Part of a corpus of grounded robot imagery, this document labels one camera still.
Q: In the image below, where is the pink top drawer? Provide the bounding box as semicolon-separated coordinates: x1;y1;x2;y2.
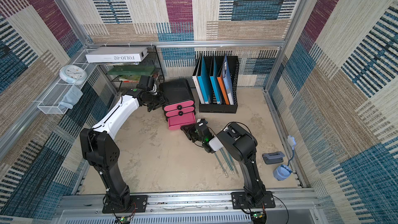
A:
163;100;195;112

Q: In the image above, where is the black drawer cabinet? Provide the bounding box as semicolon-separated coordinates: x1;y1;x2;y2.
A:
159;79;194;106

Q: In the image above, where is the green pencil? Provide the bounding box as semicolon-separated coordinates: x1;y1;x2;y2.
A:
214;152;228;176
227;151;239;176
220;148;234;174

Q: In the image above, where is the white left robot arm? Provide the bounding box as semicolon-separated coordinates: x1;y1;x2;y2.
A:
79;76;166;211

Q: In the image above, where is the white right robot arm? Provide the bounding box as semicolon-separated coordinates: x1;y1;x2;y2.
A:
180;119;275;209

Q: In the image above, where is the red book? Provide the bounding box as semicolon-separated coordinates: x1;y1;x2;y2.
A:
118;75;141;83

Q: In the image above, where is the green book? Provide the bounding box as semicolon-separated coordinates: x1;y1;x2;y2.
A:
107;65;155;76

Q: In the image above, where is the white folio box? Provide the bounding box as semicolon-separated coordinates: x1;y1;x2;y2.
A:
86;47;148;63

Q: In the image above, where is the white binder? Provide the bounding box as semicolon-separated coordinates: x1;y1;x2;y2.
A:
192;59;205;104

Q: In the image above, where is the teal folder right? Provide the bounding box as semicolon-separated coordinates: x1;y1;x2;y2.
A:
210;56;223;105

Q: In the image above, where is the teal folder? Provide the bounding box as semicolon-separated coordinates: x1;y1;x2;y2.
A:
210;56;223;105
197;56;212;104

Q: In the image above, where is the teal folder left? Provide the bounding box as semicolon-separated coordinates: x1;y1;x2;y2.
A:
197;56;212;104

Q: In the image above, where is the orange folder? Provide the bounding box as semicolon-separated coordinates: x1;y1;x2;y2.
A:
217;68;230;105

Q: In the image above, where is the grey charger block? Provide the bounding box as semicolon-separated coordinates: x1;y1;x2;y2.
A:
262;151;285;165

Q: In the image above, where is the light blue cloth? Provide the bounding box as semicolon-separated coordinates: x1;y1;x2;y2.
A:
59;86;83;110

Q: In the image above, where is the white round clock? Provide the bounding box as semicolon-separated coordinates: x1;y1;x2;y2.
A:
59;65;88;86

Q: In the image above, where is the black mesh file holder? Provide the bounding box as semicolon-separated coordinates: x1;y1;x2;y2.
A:
192;55;239;114

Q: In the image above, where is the black mesh wire shelf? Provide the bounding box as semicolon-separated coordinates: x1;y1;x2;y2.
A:
98;46;165;93

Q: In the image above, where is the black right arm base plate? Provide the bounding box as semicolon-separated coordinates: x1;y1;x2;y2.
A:
231;191;276;210

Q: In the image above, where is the white wire basket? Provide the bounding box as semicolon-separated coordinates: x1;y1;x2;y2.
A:
37;62;95;115

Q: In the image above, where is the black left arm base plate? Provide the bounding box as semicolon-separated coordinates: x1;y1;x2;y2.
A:
102;194;148;214

